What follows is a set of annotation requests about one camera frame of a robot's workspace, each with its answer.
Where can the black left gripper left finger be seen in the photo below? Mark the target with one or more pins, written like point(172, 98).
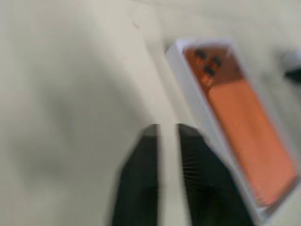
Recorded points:
point(138, 183)

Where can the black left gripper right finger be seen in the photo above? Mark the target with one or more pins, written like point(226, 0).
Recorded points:
point(207, 188)

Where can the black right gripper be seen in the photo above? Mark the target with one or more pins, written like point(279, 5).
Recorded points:
point(292, 64)

